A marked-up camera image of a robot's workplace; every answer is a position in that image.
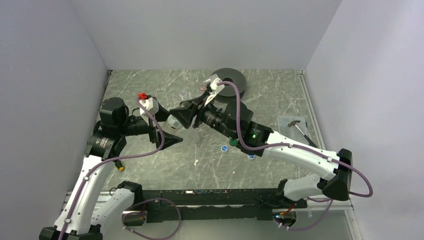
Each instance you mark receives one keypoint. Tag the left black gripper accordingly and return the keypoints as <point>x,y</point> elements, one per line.
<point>153,137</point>

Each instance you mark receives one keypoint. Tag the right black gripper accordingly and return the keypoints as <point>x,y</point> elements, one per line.
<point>186,114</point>

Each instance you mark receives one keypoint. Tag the brown bottle green cap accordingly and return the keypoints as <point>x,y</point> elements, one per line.
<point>173,123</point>

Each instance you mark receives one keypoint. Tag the clear bottle red label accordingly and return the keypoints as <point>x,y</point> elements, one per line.
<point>202,87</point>

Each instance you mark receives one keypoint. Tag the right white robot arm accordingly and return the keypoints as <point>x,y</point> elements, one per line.
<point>331,174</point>

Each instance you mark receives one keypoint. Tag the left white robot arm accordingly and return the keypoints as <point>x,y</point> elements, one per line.
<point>80,219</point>

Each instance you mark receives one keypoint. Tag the black yellow screwdriver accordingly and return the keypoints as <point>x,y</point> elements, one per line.
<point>119,165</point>

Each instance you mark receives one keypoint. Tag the hammer in tray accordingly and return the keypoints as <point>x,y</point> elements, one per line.
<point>295,123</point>

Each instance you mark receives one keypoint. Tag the clear plastic tray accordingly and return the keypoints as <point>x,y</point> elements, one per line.
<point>292,132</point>

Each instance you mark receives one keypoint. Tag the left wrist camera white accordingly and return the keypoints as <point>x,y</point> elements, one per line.
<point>149,103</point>

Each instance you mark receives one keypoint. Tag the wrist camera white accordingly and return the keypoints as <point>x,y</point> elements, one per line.
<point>149,103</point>
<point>213,88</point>

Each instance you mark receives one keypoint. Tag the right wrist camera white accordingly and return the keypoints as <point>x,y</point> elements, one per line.
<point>213,88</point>

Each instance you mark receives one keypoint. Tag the black base frame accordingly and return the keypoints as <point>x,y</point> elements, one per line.
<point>157,206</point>

